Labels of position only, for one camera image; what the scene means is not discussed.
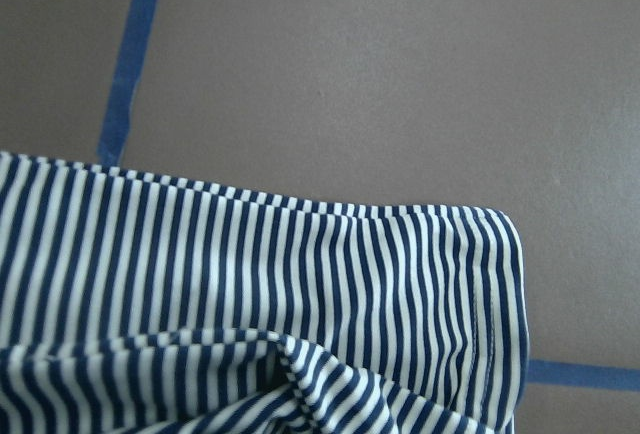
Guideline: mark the long blue tape line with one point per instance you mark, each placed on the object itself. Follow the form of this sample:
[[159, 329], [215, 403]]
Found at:
[[126, 77]]

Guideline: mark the navy white striped polo shirt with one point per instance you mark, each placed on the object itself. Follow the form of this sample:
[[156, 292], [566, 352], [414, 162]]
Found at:
[[139, 303]]

